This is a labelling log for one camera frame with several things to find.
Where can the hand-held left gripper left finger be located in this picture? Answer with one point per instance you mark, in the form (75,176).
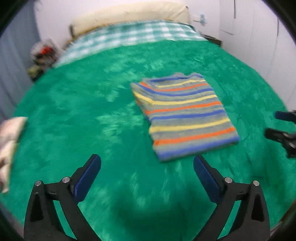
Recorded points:
(86,178)

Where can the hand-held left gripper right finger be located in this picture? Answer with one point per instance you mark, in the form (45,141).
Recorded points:
(207,180)

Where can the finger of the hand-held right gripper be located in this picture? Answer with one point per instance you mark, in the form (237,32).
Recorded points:
(286,116)
(282,136)

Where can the striped knit sweater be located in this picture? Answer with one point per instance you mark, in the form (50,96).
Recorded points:
(185,115)

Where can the pile of clothes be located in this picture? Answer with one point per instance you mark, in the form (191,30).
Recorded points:
(44,58)

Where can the green floral blanket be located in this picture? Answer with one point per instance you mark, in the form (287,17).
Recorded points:
(81,115)

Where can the cream brown patterned pillow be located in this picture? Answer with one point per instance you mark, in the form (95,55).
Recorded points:
(10,143)

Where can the white wardrobe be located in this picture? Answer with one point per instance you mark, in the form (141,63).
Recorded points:
(254,34)

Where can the dark nightstand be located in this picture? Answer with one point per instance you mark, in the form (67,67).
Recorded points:
(212,39)

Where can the grey blue curtain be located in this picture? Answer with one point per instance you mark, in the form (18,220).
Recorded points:
(16,58)

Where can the green white checked blanket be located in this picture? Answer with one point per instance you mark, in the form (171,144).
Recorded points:
(129,37)

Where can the white wall socket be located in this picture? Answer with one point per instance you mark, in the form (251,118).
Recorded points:
(201,19)

